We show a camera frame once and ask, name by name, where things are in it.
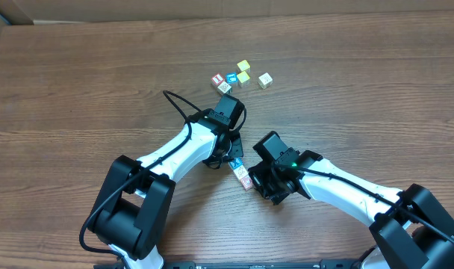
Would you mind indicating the cream block pencil picture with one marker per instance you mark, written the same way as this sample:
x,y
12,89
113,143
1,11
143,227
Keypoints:
x,y
235,163

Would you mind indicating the cream block right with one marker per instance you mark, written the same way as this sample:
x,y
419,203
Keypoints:
x,y
265,80

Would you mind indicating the yellow block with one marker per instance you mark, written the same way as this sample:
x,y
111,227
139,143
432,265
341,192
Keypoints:
x,y
243,66
243,78

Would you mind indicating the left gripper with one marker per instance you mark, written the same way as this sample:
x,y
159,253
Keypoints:
x,y
234,148

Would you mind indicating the yellow block far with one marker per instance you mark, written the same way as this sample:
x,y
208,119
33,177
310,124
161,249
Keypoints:
x,y
243,66

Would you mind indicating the cream block red side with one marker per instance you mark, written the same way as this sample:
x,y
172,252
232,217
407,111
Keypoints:
x,y
246,183

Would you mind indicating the red letter I block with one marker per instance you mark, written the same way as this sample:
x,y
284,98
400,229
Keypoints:
x,y
217,80

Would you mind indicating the yellow block near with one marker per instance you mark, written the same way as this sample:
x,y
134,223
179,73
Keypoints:
x,y
243,78

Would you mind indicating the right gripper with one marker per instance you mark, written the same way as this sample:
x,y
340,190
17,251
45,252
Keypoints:
x,y
260,183

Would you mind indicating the blue letter P block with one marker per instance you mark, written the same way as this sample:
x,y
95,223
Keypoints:
x,y
241,173

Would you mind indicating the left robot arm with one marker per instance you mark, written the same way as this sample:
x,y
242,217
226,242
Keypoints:
x,y
131,209

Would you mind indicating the cream block green side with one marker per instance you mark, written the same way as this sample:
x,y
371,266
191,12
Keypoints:
x,y
224,88

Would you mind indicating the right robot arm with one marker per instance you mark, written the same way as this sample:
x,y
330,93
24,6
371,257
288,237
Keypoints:
x,y
410,227

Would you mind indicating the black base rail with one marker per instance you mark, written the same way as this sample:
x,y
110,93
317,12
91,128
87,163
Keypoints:
x,y
323,264

